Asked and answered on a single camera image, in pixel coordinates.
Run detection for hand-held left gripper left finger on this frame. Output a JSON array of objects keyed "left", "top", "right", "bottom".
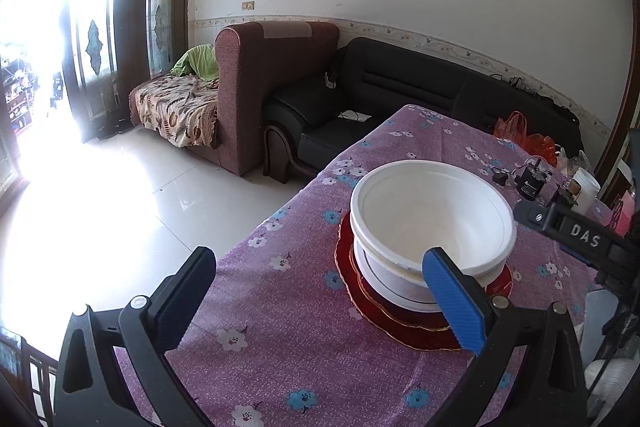
[{"left": 52, "top": 246, "right": 218, "bottom": 427}]

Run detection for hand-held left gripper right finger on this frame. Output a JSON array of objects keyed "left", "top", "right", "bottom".
[{"left": 421, "top": 247, "right": 587, "bottom": 427}]

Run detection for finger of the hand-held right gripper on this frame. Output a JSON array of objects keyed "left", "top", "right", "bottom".
[{"left": 514, "top": 201, "right": 561, "bottom": 235}]

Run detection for red gold-rimmed plate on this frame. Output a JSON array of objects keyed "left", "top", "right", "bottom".
[
  {"left": 340, "top": 209, "right": 513, "bottom": 330},
  {"left": 334, "top": 227, "right": 515, "bottom": 352}
]

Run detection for person's right hand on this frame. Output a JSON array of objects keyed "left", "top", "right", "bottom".
[{"left": 582, "top": 354, "right": 640, "bottom": 427}]

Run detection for black small motor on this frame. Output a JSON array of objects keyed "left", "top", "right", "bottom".
[{"left": 515, "top": 159, "right": 551, "bottom": 200}]

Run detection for pink thermos bottle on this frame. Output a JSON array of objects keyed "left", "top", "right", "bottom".
[{"left": 612, "top": 192, "right": 638, "bottom": 238}]

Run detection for white mug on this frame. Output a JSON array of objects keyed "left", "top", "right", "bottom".
[{"left": 570, "top": 168, "right": 601, "bottom": 214}]

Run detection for clear plastic bag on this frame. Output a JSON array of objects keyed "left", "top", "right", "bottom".
[{"left": 555, "top": 147, "right": 593, "bottom": 172}]

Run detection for red plastic bag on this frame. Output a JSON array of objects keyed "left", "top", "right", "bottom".
[{"left": 494, "top": 111, "right": 558, "bottom": 166}]

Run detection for purple floral tablecloth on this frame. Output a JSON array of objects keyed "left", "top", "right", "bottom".
[{"left": 114, "top": 103, "right": 608, "bottom": 427}]

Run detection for wooden glass partition cabinet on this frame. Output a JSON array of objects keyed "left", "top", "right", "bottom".
[{"left": 595, "top": 92, "right": 640, "bottom": 208}]

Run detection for wooden chair back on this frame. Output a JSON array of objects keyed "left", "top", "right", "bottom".
[{"left": 0, "top": 327, "right": 57, "bottom": 427}]

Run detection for black shoes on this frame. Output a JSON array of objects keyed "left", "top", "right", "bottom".
[{"left": 95, "top": 117, "right": 132, "bottom": 142}]

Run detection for leaf-patterned blanket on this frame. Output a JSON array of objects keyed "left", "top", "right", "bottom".
[{"left": 129, "top": 73, "right": 221, "bottom": 151}]

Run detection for black leather sofa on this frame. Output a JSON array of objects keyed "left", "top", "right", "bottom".
[{"left": 262, "top": 38, "right": 583, "bottom": 185}]

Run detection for brown fabric armchair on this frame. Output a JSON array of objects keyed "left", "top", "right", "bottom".
[{"left": 214, "top": 21, "right": 341, "bottom": 178}]

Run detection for green cloth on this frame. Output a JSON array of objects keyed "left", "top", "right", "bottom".
[{"left": 171, "top": 44, "right": 219, "bottom": 81}]

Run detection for wooden glass door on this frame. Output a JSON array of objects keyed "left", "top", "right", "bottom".
[{"left": 60, "top": 0, "right": 201, "bottom": 142}]

